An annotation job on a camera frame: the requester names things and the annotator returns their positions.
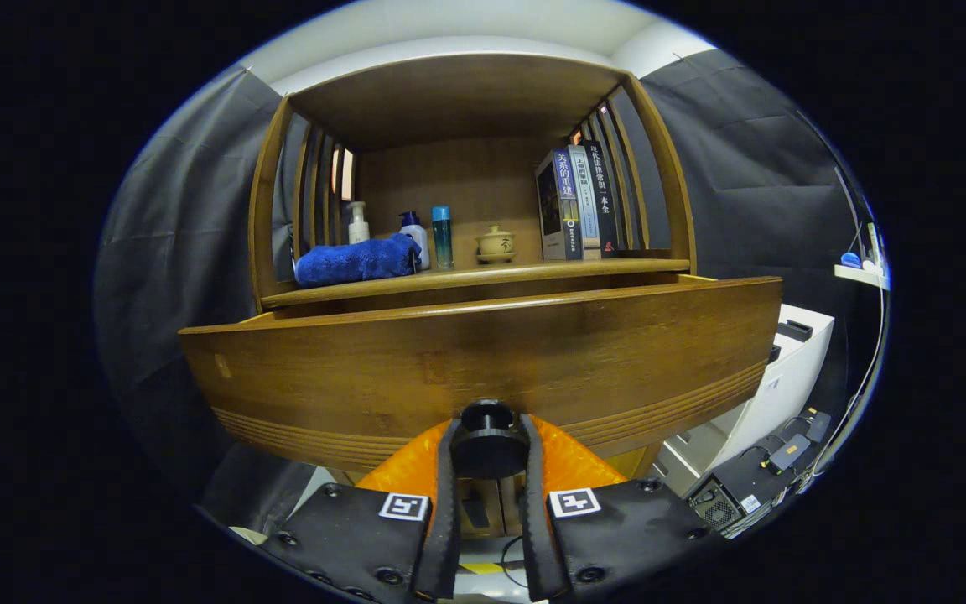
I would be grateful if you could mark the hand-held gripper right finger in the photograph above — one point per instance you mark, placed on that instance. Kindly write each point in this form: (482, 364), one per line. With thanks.
(533, 528)

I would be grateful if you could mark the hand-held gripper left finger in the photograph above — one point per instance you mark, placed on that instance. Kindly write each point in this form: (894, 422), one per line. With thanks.
(447, 520)

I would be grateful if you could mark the black drawer knob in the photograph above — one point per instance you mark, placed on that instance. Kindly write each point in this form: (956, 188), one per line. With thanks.
(487, 449)

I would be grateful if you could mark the wooden countertop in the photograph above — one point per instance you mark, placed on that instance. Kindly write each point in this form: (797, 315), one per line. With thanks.
(483, 277)

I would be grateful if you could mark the white side cabinet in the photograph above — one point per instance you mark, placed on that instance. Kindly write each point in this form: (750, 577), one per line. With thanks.
(785, 377)

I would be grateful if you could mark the black power adapter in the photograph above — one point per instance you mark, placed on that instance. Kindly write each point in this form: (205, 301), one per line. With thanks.
(787, 453)

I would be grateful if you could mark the blue towel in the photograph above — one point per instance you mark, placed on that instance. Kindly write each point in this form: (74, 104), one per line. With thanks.
(349, 262)

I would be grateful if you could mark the clear blue bottle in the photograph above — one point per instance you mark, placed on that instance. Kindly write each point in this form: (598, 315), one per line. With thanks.
(443, 243)

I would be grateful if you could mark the beige lidded teacup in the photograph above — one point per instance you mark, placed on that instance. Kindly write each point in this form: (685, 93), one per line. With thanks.
(495, 243)

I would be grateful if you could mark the white bottle with blue cap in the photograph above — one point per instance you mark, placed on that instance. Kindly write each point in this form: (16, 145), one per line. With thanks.
(418, 239)

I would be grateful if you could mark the small black box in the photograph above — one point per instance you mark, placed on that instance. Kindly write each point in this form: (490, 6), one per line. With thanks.
(774, 353)
(795, 330)

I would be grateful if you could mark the white pump bottle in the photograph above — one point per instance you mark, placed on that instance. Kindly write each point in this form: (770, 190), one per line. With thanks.
(358, 231)

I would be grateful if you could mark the book with pale spine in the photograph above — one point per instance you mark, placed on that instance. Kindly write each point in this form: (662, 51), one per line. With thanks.
(586, 210)

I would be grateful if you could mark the book with blue spine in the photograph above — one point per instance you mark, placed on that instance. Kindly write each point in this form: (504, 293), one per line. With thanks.
(567, 201)

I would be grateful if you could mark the book with black spine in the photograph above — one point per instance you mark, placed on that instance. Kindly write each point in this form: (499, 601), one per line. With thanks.
(603, 201)

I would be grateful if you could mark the black backdrop cloth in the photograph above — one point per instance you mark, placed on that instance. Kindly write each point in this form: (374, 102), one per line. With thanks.
(743, 184)

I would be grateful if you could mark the white side desk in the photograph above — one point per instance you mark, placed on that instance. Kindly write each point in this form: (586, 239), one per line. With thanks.
(856, 274)

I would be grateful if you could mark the small blue object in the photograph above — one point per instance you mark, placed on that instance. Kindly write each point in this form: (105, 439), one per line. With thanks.
(850, 260)

